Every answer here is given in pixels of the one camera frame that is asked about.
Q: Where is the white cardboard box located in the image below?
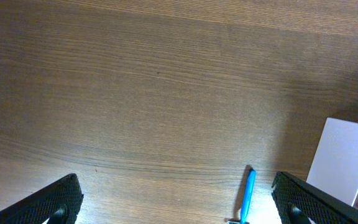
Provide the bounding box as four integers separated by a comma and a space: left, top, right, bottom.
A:
306, 118, 358, 209

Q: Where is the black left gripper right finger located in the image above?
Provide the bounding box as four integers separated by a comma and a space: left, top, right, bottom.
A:
272, 171, 358, 224

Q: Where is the blue disposable razor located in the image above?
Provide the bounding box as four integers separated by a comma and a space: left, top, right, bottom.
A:
226, 165, 256, 224

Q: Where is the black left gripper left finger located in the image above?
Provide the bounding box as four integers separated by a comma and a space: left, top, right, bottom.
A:
0, 174, 84, 224

